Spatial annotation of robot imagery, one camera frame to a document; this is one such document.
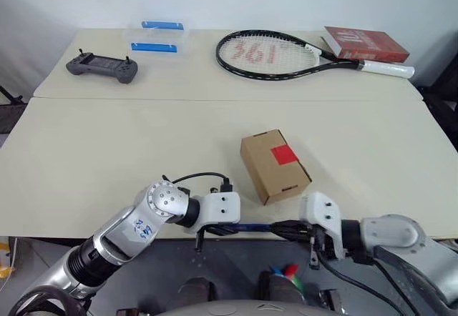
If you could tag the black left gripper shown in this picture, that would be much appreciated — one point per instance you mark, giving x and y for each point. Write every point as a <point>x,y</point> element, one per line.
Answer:
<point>202,231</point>

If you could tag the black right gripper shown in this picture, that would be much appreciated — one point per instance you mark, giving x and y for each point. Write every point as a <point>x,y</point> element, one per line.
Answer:
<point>316,246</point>

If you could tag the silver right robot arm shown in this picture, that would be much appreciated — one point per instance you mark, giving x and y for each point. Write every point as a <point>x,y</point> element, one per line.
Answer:
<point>408,244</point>

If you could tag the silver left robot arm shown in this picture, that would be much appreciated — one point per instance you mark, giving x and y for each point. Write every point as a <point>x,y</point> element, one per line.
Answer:
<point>118,230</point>

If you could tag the brown cardboard box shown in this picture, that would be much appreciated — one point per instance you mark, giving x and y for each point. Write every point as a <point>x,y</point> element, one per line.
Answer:
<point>266,173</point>

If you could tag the red tape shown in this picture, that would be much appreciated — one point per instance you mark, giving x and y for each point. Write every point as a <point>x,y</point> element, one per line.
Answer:
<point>285,154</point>

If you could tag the red marker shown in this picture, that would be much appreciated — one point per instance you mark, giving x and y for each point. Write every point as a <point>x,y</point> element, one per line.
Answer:
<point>292,269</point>

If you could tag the blue marker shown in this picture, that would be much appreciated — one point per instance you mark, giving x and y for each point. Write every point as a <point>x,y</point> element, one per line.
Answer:
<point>275,270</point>

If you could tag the green marker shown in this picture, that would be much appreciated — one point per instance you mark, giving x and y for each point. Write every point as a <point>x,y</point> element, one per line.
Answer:
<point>297,281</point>

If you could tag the dark rounded shape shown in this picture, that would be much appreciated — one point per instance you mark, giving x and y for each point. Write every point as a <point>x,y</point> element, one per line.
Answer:
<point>281,289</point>
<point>198,287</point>

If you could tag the gray robot torso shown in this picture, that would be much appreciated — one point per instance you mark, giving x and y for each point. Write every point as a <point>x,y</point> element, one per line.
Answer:
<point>229,307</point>

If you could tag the black white tennis racket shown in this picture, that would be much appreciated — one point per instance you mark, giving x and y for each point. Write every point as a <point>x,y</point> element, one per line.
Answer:
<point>322,66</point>

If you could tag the red book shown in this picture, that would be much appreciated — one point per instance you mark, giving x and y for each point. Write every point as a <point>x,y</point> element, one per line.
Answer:
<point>368,44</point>

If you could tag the gray handheld controller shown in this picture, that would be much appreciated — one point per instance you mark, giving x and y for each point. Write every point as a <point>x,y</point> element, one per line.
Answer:
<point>102,67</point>

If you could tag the black chair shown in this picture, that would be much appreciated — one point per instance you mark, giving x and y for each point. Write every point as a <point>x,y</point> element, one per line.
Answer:
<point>442,91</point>

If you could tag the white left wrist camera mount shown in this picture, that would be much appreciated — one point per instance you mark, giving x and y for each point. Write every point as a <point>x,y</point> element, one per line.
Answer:
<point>222,207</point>

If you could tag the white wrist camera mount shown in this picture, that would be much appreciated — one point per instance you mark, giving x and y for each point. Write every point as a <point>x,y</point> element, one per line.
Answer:
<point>322,210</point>
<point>222,207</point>

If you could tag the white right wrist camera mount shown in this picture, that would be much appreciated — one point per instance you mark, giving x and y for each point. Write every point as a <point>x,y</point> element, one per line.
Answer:
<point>322,210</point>

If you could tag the black frame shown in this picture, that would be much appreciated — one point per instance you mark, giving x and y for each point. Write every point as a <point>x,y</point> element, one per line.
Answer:
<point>10,110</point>

